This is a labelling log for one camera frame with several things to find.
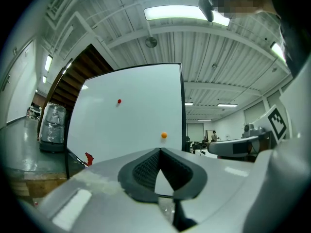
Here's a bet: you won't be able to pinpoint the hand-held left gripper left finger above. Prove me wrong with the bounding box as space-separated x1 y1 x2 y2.
36 147 179 233

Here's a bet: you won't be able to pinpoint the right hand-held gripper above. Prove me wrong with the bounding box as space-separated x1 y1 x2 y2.
207 104 291 158

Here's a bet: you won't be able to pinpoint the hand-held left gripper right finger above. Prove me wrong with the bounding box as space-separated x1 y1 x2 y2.
159 148 255 225

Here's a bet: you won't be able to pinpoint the white whiteboard with black frame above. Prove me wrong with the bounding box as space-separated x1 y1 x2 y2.
64 62 187 199

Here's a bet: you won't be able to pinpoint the red clip on whiteboard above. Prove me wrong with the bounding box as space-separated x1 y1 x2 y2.
84 152 95 167

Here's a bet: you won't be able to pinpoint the wooden steps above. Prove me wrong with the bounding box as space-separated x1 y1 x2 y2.
9 170 70 200

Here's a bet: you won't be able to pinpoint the plastic-wrapped grey machine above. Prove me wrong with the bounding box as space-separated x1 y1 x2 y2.
38 101 67 154

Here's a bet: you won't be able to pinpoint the white shelving rack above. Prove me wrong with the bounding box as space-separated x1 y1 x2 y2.
26 104 42 119

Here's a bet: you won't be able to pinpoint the round ceiling speaker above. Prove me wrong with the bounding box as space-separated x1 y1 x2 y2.
145 36 158 49

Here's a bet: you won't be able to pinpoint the wooden staircase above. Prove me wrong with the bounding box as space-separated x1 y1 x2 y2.
47 44 114 114

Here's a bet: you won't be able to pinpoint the white door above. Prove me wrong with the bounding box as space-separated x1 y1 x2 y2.
0 41 35 129

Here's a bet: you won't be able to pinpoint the person's black shirt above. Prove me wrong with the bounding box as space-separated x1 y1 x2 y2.
264 0 311 79

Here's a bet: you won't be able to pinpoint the person's head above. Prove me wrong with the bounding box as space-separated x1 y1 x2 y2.
208 0 271 18

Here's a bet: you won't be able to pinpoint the black head-mounted camera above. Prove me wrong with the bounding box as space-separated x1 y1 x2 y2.
198 0 215 22

